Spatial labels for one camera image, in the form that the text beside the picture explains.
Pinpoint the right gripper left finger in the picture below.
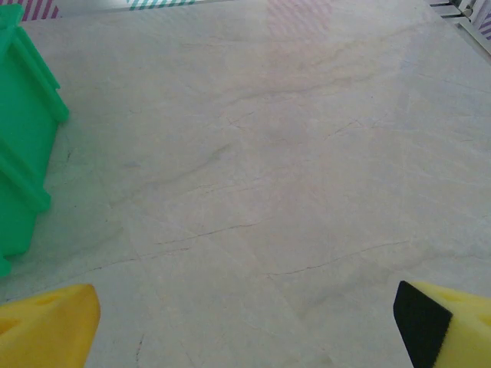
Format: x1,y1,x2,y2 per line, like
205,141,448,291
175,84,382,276
0,283,102,368

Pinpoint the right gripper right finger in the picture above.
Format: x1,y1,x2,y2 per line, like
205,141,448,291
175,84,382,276
393,280,491,368

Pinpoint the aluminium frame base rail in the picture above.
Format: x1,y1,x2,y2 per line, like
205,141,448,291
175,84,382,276
429,0,491,58

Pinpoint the green plastic bin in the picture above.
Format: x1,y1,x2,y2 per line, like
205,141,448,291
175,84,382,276
0,3,71,279

